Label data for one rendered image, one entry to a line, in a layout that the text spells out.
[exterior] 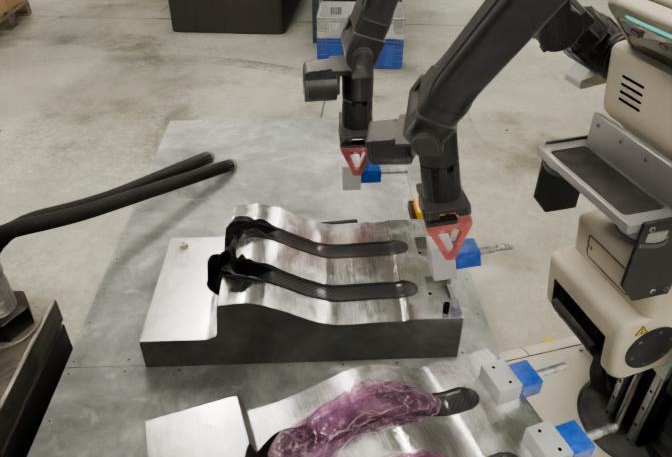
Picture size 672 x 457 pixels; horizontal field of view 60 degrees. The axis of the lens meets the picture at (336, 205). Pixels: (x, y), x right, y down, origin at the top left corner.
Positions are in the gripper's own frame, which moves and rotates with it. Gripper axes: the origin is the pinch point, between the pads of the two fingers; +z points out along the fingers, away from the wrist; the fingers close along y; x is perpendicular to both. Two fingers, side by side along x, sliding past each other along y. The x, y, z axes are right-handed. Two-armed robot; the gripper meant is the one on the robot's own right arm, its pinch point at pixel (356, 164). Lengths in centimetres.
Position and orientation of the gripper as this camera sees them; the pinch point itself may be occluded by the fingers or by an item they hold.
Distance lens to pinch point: 115.6
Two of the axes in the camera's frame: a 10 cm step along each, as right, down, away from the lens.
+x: 10.0, -0.3, 0.3
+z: 0.0, 8.2, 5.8
